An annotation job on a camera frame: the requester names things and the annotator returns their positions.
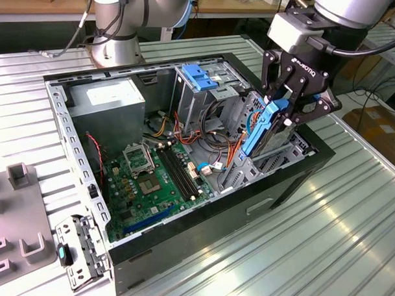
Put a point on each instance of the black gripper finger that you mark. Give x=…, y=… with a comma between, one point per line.
x=269, y=76
x=325, y=110

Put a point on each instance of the silver chipset chip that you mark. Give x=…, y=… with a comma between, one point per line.
x=149, y=186

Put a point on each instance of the silver perforated slot bracket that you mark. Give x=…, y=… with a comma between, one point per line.
x=63, y=231

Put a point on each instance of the black latch with blue tab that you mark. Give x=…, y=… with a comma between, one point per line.
x=63, y=253

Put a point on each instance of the blue expansion slot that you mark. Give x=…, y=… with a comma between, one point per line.
x=149, y=219

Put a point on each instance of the hard disk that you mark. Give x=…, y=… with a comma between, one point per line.
x=258, y=134

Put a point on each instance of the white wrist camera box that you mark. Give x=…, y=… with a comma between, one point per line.
x=292, y=31

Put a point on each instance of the black RAM slot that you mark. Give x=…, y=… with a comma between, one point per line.
x=180, y=172
x=185, y=170
x=172, y=173
x=176, y=173

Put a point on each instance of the silver optical drive cage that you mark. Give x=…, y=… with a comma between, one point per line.
x=192, y=105

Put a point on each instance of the wooden desk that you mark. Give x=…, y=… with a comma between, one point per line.
x=222, y=6

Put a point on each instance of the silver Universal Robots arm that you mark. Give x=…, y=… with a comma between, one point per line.
x=116, y=44

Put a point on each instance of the grey power supply unit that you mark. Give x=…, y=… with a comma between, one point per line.
x=107, y=125

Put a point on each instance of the green motherboard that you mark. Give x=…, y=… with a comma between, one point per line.
x=163, y=198

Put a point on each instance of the silver disk bay cage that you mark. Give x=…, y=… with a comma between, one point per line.
x=245, y=175

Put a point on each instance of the blue plastic drive clips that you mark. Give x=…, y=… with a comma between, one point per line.
x=197, y=73

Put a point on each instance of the grey parts rack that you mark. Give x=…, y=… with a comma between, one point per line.
x=16, y=213

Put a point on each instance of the CPU socket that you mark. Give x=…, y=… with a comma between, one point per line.
x=137, y=160

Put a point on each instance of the brown cardboard box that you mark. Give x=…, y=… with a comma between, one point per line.
x=379, y=135

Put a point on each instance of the black open PC case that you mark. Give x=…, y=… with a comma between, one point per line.
x=197, y=239

